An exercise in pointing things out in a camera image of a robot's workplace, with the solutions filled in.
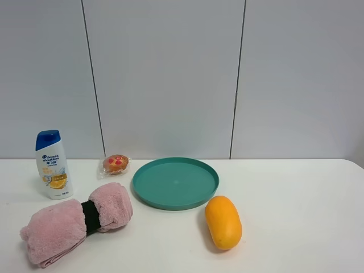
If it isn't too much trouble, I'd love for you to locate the pink towel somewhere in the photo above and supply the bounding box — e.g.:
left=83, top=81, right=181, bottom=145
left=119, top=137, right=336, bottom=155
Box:
left=20, top=183, right=133, bottom=268

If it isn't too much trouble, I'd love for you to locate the teal round plate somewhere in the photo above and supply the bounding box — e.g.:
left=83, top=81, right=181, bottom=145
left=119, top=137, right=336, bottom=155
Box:
left=131, top=157, right=220, bottom=211

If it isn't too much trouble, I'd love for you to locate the wrapped red topped muffin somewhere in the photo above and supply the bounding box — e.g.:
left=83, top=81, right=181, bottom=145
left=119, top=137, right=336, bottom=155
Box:
left=98, top=154, right=131, bottom=179

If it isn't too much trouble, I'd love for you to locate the orange yellow mango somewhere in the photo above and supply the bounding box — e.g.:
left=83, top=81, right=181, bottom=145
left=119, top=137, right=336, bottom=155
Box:
left=205, top=196, right=243, bottom=251

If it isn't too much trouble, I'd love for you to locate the white blue shampoo bottle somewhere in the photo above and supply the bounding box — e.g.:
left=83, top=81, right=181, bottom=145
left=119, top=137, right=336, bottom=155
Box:
left=35, top=130, right=73, bottom=200

